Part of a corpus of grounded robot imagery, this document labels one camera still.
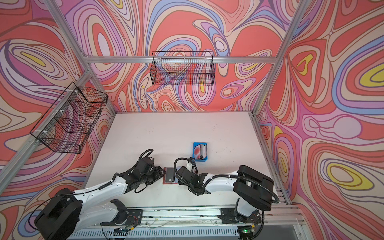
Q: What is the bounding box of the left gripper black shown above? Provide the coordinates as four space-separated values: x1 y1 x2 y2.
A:
140 165 168 186

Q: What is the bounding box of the red leather card holder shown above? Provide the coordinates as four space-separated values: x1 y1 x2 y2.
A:
163 167 179 185

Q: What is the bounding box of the dark grey credit card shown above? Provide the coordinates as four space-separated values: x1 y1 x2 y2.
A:
165 168 175 184

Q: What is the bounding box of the blue plastic card tray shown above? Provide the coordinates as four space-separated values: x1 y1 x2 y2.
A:
193 142 208 162

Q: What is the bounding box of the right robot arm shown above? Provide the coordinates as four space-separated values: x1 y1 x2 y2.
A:
173 158 280 224

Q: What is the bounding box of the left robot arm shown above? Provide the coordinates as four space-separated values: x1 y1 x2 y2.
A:
28 149 166 240

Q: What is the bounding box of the stack of credit cards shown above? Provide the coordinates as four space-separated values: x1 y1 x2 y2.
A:
194 144 207 160

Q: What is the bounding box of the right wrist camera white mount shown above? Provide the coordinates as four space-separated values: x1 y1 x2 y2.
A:
186 162 196 173

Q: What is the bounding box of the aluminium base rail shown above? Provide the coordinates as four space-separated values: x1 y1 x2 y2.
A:
70 205 312 240

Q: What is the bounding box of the black wire basket left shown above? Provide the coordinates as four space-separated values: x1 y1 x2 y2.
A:
30 82 108 154

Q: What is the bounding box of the black wire basket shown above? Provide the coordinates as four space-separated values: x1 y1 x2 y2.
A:
150 51 216 86
30 82 108 154

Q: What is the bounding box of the black wire basket back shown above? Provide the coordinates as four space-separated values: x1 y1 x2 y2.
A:
150 51 216 86

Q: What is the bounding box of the aluminium cage frame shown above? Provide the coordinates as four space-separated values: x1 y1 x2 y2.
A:
1 1 311 193

